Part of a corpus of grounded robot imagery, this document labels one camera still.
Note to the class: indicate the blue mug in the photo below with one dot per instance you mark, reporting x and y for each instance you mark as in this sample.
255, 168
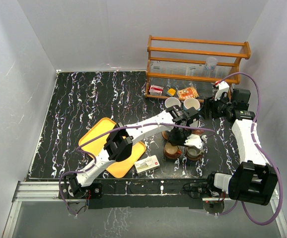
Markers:
191, 103

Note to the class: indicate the grey cup white inside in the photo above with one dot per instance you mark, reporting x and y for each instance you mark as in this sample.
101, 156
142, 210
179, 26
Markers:
172, 101

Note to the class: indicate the white yellow box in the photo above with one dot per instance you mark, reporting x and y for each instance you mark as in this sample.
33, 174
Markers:
146, 164

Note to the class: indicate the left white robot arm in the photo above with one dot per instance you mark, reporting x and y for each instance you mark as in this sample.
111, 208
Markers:
117, 144

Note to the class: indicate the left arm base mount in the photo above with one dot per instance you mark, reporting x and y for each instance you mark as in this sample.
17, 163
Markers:
84, 196

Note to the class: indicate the light wooden coaster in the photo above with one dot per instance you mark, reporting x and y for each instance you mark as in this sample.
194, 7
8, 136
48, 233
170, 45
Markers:
165, 135

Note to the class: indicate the grey green cup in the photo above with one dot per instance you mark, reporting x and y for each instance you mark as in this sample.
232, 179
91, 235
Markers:
193, 153

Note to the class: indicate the dark wooden coaster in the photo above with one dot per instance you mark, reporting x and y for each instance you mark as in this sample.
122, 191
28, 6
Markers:
198, 158
173, 156

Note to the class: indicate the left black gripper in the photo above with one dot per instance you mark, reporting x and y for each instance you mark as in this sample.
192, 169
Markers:
174, 142

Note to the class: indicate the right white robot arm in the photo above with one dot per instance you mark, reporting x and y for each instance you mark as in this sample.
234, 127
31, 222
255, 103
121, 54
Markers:
255, 179

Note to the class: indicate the orange snack packet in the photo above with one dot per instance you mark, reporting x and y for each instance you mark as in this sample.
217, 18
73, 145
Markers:
186, 93

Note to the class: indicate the yellow grey sponge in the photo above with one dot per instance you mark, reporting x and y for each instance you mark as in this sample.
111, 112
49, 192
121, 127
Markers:
171, 92

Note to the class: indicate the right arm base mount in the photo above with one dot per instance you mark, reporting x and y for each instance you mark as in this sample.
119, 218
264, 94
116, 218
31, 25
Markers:
212, 197

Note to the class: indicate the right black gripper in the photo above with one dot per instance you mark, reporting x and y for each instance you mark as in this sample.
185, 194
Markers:
209, 105

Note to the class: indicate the red white box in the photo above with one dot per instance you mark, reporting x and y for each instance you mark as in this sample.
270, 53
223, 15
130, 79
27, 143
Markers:
155, 90

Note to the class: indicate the orange wooden shelf rack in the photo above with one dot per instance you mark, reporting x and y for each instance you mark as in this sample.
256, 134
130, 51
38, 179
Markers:
179, 63

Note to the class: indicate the clear plastic cup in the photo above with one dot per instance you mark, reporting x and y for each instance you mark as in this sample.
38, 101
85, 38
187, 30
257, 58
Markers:
211, 63

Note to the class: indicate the yellow tray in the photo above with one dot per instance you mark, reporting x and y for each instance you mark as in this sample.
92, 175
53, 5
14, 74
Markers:
118, 169

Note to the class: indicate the brown white cup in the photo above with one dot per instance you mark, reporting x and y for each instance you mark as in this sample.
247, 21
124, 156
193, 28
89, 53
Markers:
198, 131

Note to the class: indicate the small orange cup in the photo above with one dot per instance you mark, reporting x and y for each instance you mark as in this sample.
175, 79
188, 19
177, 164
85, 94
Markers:
171, 149

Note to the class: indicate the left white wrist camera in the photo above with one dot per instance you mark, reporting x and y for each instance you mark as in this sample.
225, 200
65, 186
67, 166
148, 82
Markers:
195, 140

